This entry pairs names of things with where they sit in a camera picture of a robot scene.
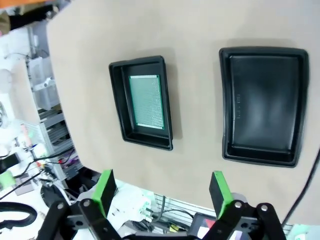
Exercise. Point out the grey aluminium frame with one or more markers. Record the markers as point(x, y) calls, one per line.
point(55, 130)

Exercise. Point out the white power adapter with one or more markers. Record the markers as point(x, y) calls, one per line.
point(130, 202)

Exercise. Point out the black box with red label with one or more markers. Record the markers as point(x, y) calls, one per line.
point(200, 223)

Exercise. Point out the green perforated circuit board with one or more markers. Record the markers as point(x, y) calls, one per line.
point(147, 102)

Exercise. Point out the black plastic ESD tray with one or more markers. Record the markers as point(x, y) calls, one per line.
point(118, 100)
point(263, 107)

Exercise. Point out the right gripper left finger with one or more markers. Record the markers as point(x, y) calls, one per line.
point(103, 192)

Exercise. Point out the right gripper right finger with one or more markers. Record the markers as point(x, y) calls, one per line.
point(221, 195)

